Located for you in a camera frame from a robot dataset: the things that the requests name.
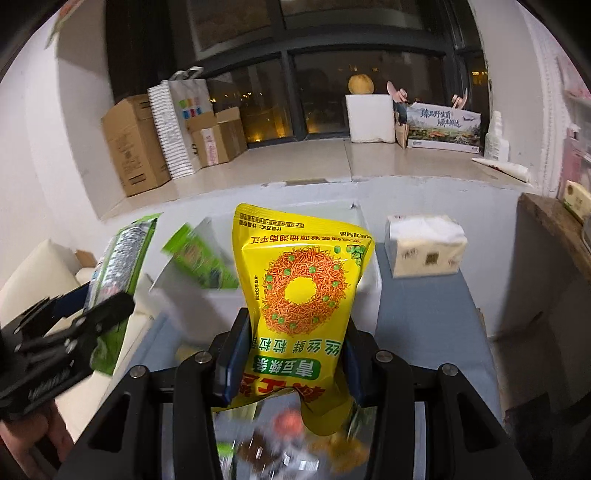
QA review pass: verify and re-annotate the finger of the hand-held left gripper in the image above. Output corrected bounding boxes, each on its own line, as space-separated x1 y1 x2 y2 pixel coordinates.
11 281 92 334
16 292 136 352

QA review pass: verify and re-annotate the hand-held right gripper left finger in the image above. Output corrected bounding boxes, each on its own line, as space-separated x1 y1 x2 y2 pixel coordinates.
58 307 257 480

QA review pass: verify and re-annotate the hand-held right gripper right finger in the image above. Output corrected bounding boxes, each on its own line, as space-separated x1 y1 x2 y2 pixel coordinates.
341 318 533 480

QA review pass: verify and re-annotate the green and silver snack packet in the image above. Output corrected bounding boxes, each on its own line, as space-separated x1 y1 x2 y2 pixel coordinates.
87 213 163 376

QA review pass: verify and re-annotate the white storage box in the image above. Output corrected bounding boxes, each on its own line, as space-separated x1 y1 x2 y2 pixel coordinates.
148 199 384 334

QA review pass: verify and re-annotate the pile of mixed snacks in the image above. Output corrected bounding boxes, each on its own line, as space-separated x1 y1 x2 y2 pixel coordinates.
215 391 378 480

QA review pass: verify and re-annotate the yellow snack bag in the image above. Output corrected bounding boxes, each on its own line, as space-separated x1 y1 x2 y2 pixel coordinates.
229 203 376 437

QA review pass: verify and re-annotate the green cracker snack packet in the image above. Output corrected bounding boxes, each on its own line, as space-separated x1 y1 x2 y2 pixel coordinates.
160 224 239 291

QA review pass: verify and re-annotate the person's left hand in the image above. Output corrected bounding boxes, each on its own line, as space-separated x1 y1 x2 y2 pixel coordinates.
0 401 75 472

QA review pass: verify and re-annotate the cream sofa cushion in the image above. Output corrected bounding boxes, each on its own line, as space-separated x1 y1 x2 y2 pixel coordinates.
0 239 155 418

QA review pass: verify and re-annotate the soft tissue pack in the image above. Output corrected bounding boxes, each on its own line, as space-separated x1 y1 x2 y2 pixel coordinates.
385 214 468 278

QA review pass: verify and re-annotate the tall brown cardboard box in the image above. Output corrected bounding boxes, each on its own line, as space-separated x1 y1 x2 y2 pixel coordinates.
100 95 172 198

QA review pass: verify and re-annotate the polka dot paper bag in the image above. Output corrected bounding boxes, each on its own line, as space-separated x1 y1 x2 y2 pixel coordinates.
147 80 200 180

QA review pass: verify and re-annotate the small open cardboard box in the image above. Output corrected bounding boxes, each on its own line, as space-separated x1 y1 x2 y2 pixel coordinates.
187 106 249 167

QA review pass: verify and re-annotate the brown wooden shelf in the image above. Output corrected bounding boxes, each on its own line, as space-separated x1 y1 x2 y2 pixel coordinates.
516 192 591 416

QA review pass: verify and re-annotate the white foam box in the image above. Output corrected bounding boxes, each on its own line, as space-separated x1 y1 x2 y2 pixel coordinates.
345 93 397 144

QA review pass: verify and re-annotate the rolled white paper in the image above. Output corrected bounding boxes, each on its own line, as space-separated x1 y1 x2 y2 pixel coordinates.
470 156 532 184

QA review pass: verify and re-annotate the landscape printed flat box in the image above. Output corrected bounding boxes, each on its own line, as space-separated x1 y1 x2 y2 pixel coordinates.
405 102 482 154

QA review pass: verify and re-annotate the white plastic bottle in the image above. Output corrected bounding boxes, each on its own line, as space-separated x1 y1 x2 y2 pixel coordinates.
483 111 510 162

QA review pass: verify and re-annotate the dark framed window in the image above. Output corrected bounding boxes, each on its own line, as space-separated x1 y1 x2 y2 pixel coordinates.
105 0 491 145

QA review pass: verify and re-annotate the pink hat figurine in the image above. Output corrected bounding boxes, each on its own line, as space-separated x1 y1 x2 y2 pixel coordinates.
386 80 413 149

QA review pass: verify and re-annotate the cream green small box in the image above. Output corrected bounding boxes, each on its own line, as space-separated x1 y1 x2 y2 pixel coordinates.
560 179 591 225

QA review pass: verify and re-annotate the yellow pomelo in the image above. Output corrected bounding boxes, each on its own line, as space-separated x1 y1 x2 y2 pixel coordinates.
348 74 375 96

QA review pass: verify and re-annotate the pink printed box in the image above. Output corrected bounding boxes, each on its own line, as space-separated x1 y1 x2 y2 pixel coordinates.
563 124 591 186

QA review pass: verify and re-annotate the colourful wall poster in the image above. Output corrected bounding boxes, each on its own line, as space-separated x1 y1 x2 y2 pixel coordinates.
45 8 75 50

